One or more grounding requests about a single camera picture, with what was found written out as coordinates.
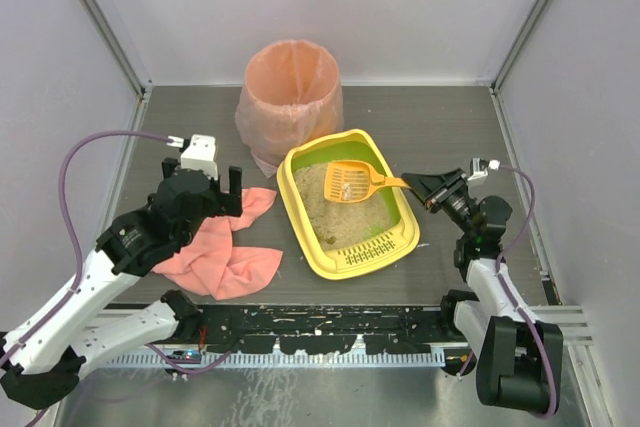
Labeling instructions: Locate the white slotted cable duct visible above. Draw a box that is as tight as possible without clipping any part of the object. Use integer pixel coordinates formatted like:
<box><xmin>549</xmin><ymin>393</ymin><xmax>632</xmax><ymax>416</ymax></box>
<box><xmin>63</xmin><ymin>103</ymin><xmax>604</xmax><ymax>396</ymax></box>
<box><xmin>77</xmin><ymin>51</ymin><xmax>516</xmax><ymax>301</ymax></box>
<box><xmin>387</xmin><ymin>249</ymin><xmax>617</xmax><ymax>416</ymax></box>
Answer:
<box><xmin>106</xmin><ymin>346</ymin><xmax>446</xmax><ymax>369</ymax></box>

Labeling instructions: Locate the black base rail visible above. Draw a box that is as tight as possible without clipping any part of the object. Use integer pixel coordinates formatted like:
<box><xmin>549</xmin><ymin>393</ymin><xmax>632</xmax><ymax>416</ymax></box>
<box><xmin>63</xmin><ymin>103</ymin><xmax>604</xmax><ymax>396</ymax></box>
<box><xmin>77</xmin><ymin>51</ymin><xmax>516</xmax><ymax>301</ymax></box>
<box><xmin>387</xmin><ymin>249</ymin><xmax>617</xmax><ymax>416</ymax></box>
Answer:
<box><xmin>144</xmin><ymin>302</ymin><xmax>499</xmax><ymax>356</ymax></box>

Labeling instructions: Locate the bin with pink bag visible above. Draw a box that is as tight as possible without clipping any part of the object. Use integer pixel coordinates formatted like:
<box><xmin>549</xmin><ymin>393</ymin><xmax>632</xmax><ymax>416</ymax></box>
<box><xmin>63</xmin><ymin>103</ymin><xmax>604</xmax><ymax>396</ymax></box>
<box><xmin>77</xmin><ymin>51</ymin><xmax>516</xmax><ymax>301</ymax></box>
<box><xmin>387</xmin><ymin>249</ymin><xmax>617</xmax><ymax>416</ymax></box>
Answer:
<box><xmin>235</xmin><ymin>40</ymin><xmax>344</xmax><ymax>178</ymax></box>

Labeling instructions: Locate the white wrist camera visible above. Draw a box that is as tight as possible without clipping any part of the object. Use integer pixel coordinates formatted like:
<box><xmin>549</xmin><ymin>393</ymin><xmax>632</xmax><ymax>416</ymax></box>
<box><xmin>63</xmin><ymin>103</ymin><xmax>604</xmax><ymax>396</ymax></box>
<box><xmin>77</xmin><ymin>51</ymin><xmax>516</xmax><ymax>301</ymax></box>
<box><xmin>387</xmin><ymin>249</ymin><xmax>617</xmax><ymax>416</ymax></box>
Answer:
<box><xmin>467</xmin><ymin>157</ymin><xmax>501</xmax><ymax>186</ymax></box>
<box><xmin>180</xmin><ymin>134</ymin><xmax>219</xmax><ymax>180</ymax></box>

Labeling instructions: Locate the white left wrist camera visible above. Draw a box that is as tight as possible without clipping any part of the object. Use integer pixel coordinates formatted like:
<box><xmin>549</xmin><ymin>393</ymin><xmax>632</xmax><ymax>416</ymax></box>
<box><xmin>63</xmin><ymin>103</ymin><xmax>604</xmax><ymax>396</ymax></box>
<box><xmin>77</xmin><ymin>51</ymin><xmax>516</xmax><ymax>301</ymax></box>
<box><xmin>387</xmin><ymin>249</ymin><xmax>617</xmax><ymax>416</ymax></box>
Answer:
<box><xmin>180</xmin><ymin>134</ymin><xmax>219</xmax><ymax>180</ymax></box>

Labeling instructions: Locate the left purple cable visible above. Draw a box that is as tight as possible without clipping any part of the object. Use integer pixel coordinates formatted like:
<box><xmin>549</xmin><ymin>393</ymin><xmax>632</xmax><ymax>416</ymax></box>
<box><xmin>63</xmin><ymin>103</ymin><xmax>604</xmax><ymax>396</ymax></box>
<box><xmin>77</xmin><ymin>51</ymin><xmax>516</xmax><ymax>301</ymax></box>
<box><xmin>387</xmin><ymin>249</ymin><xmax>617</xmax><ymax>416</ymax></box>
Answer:
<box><xmin>0</xmin><ymin>130</ymin><xmax>186</xmax><ymax>373</ymax></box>

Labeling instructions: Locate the yellow green litter box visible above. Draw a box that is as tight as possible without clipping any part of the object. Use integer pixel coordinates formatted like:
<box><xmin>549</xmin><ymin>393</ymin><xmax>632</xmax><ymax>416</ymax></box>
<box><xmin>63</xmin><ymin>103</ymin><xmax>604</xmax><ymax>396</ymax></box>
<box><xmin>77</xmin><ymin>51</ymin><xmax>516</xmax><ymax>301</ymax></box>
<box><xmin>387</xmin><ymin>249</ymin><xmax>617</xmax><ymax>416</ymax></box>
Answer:
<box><xmin>276</xmin><ymin>129</ymin><xmax>420</xmax><ymax>281</ymax></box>

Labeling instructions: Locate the pink cloth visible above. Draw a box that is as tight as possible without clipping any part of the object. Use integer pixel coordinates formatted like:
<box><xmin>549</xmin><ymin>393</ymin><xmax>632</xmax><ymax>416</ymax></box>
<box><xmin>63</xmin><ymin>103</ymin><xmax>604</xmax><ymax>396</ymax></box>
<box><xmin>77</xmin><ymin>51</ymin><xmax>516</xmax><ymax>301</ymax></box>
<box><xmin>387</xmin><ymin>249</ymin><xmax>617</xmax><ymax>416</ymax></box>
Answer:
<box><xmin>153</xmin><ymin>187</ymin><xmax>283</xmax><ymax>301</ymax></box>

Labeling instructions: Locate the orange litter scoop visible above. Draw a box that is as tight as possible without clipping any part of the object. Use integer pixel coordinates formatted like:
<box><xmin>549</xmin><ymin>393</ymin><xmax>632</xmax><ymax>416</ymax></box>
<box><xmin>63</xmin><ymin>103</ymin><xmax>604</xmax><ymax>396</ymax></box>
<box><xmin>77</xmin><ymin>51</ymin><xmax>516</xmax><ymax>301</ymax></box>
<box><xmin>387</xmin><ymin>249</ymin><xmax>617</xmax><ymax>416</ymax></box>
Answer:
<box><xmin>323</xmin><ymin>160</ymin><xmax>409</xmax><ymax>204</ymax></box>

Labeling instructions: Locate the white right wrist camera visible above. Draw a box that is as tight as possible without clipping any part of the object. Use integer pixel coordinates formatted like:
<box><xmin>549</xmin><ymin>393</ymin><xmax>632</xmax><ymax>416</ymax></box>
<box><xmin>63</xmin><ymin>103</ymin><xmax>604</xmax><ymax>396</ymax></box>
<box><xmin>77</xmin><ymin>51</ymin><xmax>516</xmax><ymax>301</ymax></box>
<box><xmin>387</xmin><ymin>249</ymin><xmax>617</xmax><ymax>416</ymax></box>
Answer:
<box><xmin>467</xmin><ymin>157</ymin><xmax>501</xmax><ymax>186</ymax></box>

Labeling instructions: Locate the beige cat litter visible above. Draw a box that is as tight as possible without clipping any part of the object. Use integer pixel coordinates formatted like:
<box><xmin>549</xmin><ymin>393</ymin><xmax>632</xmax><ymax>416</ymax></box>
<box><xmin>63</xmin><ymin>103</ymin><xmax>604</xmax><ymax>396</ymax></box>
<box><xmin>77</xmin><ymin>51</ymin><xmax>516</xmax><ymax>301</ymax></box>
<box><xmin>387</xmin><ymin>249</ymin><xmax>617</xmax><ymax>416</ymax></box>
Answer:
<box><xmin>293</xmin><ymin>163</ymin><xmax>393</xmax><ymax>251</ymax></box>

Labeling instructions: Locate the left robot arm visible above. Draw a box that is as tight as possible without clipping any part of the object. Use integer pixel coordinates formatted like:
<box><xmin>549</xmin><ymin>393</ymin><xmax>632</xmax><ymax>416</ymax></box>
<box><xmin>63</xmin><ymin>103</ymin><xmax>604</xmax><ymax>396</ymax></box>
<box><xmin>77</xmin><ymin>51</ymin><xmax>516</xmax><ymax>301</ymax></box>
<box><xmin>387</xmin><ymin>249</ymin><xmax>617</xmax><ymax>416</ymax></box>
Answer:
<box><xmin>1</xmin><ymin>159</ymin><xmax>242</xmax><ymax>410</ymax></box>

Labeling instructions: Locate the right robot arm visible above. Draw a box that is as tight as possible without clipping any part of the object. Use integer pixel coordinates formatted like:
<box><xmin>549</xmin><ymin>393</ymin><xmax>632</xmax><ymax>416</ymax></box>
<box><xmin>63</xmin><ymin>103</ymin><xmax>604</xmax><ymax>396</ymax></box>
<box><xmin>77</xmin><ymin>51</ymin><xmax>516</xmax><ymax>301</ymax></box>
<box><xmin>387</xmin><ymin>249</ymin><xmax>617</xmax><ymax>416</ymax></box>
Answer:
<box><xmin>401</xmin><ymin>162</ymin><xmax>564</xmax><ymax>418</ymax></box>

